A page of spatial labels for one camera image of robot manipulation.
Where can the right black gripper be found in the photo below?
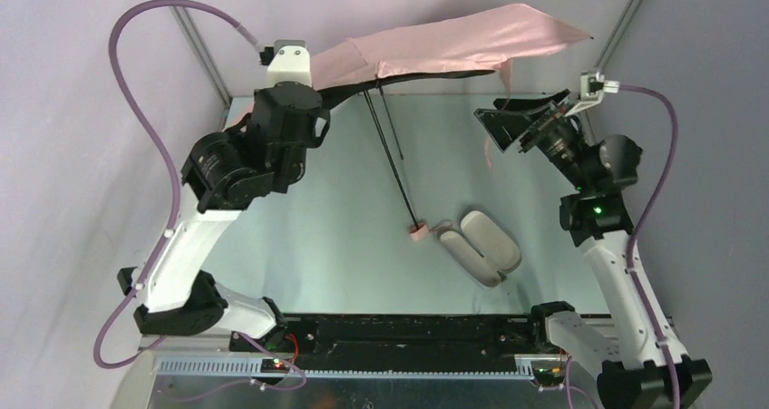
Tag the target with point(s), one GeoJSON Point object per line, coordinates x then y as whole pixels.
{"type": "Point", "coordinates": [537, 127]}

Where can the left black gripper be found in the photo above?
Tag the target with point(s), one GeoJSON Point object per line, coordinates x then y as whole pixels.
{"type": "Point", "coordinates": [314, 116]}

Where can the pink black folding umbrella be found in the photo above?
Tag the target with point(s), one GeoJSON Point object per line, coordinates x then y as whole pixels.
{"type": "Point", "coordinates": [463, 47]}

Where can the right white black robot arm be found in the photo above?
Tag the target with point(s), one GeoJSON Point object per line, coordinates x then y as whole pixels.
{"type": "Point", "coordinates": [646, 365]}

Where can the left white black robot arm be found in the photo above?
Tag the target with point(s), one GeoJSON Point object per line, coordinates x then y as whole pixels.
{"type": "Point", "coordinates": [262, 153]}

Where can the open grey umbrella case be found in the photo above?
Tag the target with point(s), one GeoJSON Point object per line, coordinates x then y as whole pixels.
{"type": "Point", "coordinates": [482, 248]}

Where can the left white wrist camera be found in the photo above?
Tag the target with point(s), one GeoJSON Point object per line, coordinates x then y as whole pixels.
{"type": "Point", "coordinates": [287, 61]}

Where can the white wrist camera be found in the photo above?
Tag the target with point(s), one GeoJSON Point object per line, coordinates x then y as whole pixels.
{"type": "Point", "coordinates": [287, 61]}
{"type": "Point", "coordinates": [593, 86]}

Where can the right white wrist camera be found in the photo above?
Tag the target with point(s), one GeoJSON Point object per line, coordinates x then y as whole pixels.
{"type": "Point", "coordinates": [593, 86]}

